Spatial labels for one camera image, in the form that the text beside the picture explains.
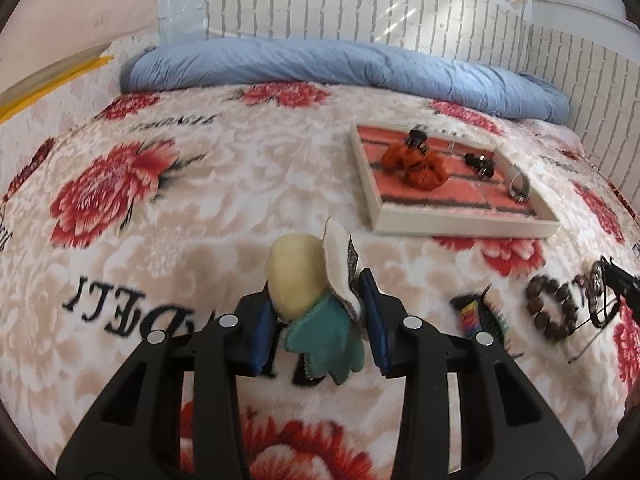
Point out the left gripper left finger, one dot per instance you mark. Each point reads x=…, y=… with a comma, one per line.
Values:
x=132, y=430

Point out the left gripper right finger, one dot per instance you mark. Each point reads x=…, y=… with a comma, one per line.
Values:
x=469, y=412

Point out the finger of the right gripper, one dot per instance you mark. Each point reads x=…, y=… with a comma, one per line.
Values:
x=624, y=286

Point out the white watch band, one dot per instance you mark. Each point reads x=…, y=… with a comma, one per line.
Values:
x=518, y=185

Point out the felt hair clip set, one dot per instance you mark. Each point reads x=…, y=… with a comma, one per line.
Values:
x=312, y=282

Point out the orange fabric scrunchie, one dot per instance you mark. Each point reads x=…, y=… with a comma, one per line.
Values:
x=422, y=169

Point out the black scrunchie with charm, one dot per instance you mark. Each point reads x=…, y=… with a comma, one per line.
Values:
x=481, y=164

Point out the floral plush bed blanket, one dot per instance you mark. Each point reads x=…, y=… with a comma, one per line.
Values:
x=160, y=211

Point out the white tray brick-pattern base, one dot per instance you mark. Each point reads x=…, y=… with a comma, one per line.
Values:
x=464, y=206

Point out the blue folded quilt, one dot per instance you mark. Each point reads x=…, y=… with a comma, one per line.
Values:
x=218, y=62

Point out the yellow wooden strip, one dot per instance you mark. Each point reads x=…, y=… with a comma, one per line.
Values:
x=34, y=87

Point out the clear plastic bag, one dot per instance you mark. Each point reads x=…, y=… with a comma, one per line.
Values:
x=182, y=21

